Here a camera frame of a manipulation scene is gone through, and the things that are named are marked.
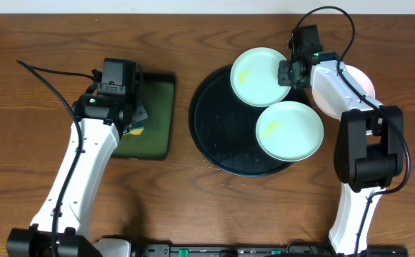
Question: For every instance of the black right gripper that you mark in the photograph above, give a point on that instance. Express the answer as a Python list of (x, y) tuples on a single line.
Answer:
[(284, 73)]

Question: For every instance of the mint green plate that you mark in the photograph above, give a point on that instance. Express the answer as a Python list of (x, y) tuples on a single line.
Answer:
[(289, 131), (254, 77)]

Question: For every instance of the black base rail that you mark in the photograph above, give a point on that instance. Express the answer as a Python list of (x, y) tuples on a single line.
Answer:
[(207, 250)]

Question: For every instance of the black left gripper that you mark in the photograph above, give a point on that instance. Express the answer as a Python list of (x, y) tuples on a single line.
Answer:
[(136, 116)]

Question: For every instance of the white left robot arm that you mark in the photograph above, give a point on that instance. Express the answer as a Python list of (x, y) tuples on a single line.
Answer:
[(61, 227)]

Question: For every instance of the green and yellow sponge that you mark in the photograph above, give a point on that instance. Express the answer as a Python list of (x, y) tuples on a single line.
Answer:
[(134, 128)]

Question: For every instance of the pale pink plate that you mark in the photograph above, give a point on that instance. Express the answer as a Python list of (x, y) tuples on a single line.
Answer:
[(362, 80)]

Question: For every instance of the round black serving tray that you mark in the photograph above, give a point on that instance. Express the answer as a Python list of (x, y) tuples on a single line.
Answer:
[(223, 129)]

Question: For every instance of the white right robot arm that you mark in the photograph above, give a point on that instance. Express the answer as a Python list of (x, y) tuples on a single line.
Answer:
[(368, 153)]

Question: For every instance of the mint green plate front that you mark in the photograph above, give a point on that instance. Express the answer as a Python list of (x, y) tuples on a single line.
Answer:
[(289, 131)]

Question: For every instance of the black rectangular water tray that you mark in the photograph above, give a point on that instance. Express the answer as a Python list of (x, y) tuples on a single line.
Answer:
[(157, 100)]

